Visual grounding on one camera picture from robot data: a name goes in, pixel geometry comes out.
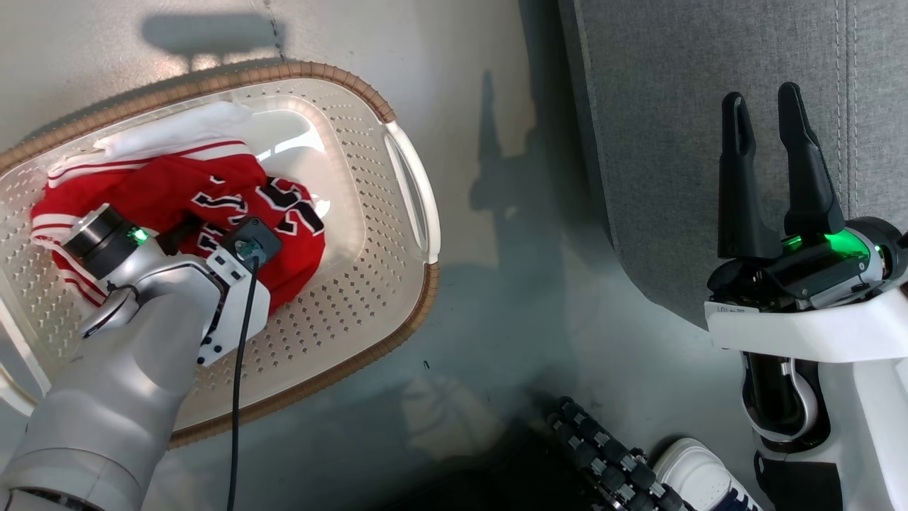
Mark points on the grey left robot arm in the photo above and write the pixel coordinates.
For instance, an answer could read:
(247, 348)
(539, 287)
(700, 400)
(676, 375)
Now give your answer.
(113, 397)

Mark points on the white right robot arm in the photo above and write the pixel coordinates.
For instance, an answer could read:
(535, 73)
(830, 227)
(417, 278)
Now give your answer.
(865, 411)

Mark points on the white perforated laundry basket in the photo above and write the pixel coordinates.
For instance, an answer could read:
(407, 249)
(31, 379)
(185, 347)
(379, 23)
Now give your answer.
(355, 284)

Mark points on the white cloth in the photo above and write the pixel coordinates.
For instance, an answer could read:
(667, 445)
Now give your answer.
(177, 128)

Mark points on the red basketball jersey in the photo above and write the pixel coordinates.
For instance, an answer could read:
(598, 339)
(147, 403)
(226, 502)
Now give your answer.
(170, 184)

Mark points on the white sneaker navy trim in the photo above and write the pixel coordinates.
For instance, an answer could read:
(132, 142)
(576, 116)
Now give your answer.
(699, 475)

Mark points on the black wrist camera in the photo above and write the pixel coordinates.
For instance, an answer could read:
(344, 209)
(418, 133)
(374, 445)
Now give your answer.
(250, 245)

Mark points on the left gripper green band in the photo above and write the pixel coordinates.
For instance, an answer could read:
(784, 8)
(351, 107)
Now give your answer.
(99, 234)

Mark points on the grey fabric sofa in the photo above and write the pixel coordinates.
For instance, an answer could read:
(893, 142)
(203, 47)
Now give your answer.
(674, 142)

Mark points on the black roller wheel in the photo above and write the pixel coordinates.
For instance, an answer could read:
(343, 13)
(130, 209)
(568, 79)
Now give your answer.
(610, 461)

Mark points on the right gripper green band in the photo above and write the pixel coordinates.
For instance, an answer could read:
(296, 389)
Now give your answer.
(816, 270)

